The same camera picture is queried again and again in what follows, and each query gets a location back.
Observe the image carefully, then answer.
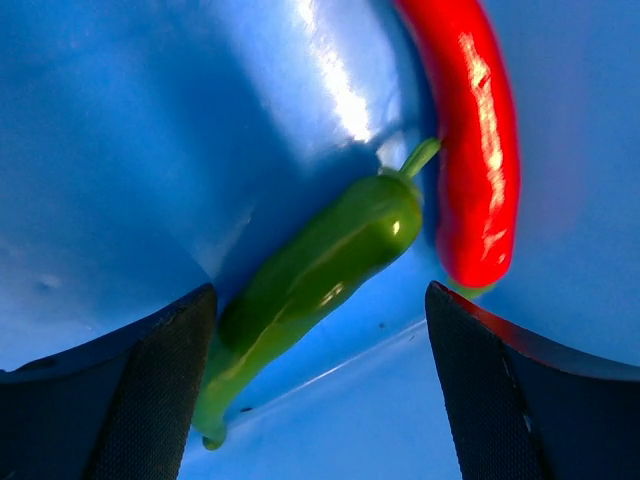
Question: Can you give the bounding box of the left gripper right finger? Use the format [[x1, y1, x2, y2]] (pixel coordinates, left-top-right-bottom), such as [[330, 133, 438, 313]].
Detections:
[[425, 281, 639, 479]]

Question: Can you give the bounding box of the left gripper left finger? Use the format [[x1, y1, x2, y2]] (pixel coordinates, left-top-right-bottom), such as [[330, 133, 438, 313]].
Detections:
[[1, 284, 217, 479]]

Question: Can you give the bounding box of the red chili pepper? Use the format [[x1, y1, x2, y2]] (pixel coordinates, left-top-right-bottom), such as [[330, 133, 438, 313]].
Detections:
[[396, 1, 520, 292]]

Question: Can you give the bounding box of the green chili pepper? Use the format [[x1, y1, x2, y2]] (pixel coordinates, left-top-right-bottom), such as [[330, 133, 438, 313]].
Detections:
[[192, 138, 440, 450]]

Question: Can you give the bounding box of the blue plastic bin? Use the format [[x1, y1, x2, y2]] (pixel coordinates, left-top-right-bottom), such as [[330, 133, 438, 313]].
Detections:
[[1, 1, 639, 479]]

